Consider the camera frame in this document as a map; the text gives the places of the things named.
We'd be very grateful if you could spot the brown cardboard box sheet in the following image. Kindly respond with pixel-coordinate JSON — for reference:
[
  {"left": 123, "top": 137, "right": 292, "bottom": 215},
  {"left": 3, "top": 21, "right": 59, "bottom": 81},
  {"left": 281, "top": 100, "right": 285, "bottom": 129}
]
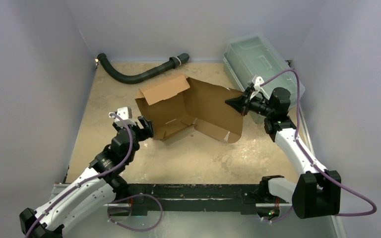
[{"left": 135, "top": 73, "right": 243, "bottom": 144}]

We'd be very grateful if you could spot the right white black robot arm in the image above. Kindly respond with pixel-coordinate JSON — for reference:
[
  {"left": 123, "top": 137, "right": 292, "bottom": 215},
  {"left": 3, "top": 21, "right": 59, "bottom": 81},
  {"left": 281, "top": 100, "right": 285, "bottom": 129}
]
[{"left": 225, "top": 86, "right": 341, "bottom": 219}]

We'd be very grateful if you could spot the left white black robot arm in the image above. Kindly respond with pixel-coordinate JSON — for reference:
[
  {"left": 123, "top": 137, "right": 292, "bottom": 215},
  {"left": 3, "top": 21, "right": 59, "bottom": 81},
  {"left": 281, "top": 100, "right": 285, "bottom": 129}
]
[{"left": 19, "top": 113, "right": 154, "bottom": 238}]

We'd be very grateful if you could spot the clear plastic storage bin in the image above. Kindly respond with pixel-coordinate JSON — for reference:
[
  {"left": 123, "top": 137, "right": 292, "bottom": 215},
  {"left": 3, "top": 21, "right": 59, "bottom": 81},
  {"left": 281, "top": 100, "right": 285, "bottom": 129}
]
[{"left": 223, "top": 34, "right": 298, "bottom": 110}]

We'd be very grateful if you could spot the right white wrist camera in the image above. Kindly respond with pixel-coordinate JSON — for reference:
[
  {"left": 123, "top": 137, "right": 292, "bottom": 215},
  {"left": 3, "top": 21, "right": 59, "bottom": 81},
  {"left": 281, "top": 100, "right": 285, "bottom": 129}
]
[{"left": 250, "top": 75, "right": 264, "bottom": 99}]

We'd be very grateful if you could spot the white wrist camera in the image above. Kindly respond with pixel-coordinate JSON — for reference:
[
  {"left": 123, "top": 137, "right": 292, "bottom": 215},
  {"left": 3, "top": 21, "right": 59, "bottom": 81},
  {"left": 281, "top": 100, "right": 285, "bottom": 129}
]
[
  {"left": 109, "top": 107, "right": 136, "bottom": 130},
  {"left": 250, "top": 75, "right": 264, "bottom": 99}
]

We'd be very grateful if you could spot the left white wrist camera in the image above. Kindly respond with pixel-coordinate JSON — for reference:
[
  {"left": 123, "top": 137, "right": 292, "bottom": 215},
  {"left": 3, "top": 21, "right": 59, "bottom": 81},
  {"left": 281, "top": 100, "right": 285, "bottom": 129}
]
[{"left": 109, "top": 107, "right": 136, "bottom": 130}]

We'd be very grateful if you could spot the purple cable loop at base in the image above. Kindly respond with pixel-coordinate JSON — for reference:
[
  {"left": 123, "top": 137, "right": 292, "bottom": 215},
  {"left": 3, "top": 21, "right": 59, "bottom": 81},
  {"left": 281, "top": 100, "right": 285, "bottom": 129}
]
[{"left": 107, "top": 189, "right": 165, "bottom": 231}]

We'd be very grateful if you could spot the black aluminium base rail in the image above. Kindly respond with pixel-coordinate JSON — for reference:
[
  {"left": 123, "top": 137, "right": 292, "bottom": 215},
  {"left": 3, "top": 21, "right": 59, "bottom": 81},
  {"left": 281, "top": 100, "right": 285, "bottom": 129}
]
[{"left": 106, "top": 182, "right": 289, "bottom": 216}]

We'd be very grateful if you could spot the black corrugated hose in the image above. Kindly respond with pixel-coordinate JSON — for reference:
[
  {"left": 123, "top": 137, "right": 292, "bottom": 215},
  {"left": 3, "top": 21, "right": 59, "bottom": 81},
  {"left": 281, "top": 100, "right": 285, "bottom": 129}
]
[{"left": 97, "top": 53, "right": 190, "bottom": 85}]

